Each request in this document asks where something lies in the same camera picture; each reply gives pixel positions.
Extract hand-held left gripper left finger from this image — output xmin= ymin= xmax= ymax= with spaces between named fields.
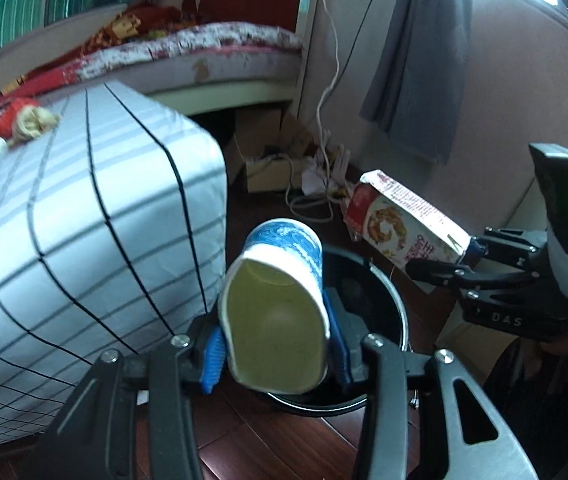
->
xmin=34 ymin=316 xmax=227 ymax=480

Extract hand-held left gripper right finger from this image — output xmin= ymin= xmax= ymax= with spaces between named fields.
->
xmin=323 ymin=287 xmax=540 ymax=480

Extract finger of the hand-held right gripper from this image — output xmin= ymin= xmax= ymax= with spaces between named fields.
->
xmin=406 ymin=257 xmax=532 ymax=293
xmin=466 ymin=227 xmax=550 ymax=266

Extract blue patterned paper cup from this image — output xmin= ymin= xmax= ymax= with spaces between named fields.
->
xmin=218 ymin=218 xmax=332 ymax=394

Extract red and white carton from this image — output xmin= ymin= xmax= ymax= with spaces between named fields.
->
xmin=345 ymin=170 xmax=475 ymax=271

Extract black round trash bin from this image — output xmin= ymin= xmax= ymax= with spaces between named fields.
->
xmin=259 ymin=245 xmax=409 ymax=418

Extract crumpled white papers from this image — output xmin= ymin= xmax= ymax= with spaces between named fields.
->
xmin=301 ymin=142 xmax=352 ymax=196

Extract small open cardboard box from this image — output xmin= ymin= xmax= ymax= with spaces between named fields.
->
xmin=245 ymin=154 xmax=311 ymax=195

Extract white checked tablecloth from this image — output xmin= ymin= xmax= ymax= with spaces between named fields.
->
xmin=0 ymin=81 xmax=228 ymax=448

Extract grey curtain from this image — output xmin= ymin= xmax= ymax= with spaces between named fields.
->
xmin=360 ymin=0 xmax=474 ymax=166

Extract bed with floral sheet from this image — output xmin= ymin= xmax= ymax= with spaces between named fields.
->
xmin=0 ymin=22 xmax=307 ymax=126

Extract red patterned blanket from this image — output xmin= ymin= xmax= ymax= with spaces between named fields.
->
xmin=84 ymin=2 xmax=199 ymax=56

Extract window with green curtain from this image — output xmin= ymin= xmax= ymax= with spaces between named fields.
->
xmin=0 ymin=0 xmax=165 ymax=68

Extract white cable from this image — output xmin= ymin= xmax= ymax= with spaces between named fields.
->
xmin=284 ymin=0 xmax=349 ymax=226

